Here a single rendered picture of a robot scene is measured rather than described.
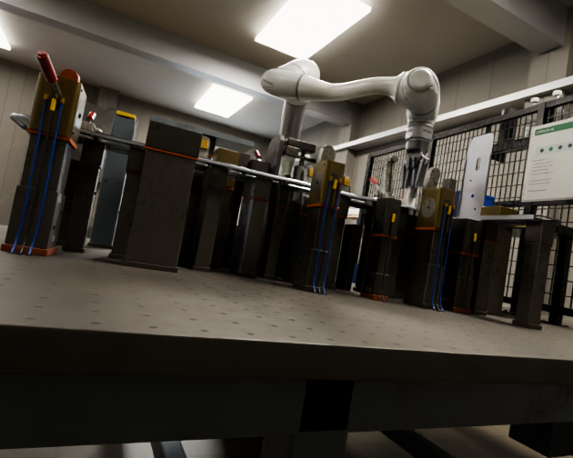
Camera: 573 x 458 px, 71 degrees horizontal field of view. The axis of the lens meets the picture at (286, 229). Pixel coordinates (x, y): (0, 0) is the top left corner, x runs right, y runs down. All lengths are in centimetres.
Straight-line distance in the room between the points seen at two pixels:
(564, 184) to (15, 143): 743
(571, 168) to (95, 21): 460
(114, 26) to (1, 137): 342
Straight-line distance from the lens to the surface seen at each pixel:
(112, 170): 147
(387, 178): 161
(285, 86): 166
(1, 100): 806
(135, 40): 518
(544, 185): 183
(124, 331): 39
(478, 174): 165
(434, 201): 124
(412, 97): 135
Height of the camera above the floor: 79
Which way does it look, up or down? 3 degrees up
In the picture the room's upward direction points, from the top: 10 degrees clockwise
